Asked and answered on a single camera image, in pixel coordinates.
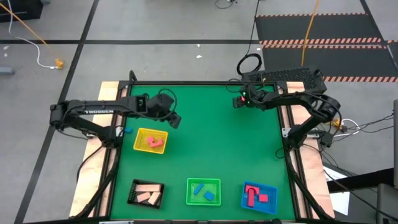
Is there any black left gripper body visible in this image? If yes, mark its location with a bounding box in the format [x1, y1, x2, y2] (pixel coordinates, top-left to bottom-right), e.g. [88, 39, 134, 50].
[147, 93, 175, 121]

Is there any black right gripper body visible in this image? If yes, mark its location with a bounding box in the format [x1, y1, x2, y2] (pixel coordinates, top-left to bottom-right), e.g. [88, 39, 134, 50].
[241, 84, 265, 108]

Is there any black keyboard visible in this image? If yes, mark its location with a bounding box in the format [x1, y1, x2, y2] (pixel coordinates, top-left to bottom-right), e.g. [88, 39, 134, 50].
[241, 67, 328, 102]

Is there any yellow plastic basket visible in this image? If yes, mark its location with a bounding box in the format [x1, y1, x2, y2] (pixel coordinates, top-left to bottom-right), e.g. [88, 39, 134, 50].
[132, 128, 169, 155]

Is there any wooden side board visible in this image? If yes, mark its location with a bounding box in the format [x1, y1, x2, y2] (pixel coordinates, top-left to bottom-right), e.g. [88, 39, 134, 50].
[278, 81, 336, 218]
[68, 81, 128, 218]

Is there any green plastic basket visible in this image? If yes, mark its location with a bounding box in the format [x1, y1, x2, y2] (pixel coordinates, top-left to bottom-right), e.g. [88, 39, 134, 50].
[185, 177, 222, 207]

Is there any black power adapter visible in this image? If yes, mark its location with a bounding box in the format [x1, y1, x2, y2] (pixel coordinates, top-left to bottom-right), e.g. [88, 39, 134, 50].
[320, 132, 334, 148]

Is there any black plastic basket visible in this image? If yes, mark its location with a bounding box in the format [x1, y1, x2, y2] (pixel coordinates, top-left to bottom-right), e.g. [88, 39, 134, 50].
[127, 179, 165, 209]

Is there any yellow power plug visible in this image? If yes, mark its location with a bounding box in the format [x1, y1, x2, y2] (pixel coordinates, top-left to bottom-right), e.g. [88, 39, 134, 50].
[331, 118, 346, 131]

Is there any blue plastic basket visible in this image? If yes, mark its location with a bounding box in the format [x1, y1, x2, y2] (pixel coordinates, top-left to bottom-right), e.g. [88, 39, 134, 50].
[241, 180, 279, 215]

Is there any black hazard striped floor mat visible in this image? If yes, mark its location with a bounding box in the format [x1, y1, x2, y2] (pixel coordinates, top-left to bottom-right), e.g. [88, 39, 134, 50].
[254, 12, 398, 83]

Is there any black beam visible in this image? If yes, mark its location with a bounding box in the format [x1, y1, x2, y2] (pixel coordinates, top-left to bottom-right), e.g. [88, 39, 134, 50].
[326, 167, 394, 194]

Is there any white paper sheet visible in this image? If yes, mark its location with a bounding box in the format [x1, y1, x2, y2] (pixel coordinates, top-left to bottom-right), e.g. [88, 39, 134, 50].
[323, 166, 351, 216]

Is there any grey box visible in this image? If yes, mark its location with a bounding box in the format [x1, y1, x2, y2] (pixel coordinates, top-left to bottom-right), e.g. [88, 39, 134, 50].
[376, 183, 398, 224]

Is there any black cabinet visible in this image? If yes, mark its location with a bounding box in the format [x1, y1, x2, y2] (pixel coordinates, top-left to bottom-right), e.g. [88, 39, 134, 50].
[0, 0, 44, 23]

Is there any black coiled cable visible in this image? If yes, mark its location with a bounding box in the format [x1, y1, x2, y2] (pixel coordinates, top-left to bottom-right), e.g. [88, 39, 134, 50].
[236, 0, 263, 77]

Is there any black table frame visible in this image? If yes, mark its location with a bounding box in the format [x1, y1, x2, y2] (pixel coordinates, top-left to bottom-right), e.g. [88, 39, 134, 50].
[73, 70, 335, 224]

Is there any yellow extension cable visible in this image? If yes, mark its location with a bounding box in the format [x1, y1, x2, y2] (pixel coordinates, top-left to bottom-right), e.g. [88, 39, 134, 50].
[0, 2, 65, 70]
[300, 0, 321, 68]

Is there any white cable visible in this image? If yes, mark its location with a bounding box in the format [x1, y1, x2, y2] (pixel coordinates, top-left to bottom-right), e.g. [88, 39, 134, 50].
[7, 0, 58, 69]

